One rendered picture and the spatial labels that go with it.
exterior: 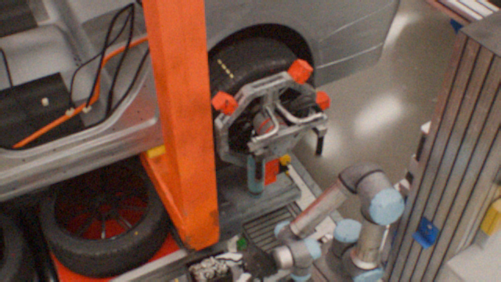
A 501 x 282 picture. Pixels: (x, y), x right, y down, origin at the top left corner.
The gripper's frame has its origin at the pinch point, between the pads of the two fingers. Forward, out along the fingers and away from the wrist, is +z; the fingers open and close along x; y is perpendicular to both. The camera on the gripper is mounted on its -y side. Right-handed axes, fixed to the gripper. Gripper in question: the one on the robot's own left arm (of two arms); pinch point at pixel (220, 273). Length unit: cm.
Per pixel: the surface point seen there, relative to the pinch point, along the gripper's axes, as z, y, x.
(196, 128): -9, -17, 56
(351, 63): -116, 25, 129
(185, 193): -2, 18, 60
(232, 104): -34, 4, 92
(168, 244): 8, 86, 94
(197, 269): 0, 61, 52
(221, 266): -10, 62, 50
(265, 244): -47, 111, 94
